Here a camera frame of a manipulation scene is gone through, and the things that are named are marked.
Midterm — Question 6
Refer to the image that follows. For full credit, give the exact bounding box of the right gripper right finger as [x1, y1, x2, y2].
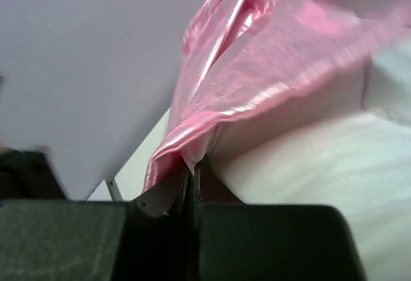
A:
[194, 160, 243, 204]

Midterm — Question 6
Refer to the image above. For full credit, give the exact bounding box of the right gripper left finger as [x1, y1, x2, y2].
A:
[128, 164, 191, 219]

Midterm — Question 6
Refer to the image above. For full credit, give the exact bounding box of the white pillow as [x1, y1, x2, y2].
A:
[210, 35, 410, 280]

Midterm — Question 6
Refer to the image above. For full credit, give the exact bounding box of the pink pillowcase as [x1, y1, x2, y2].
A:
[144, 0, 410, 190]

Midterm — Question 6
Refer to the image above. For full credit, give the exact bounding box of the aluminium table frame rail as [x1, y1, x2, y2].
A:
[106, 179, 123, 201]

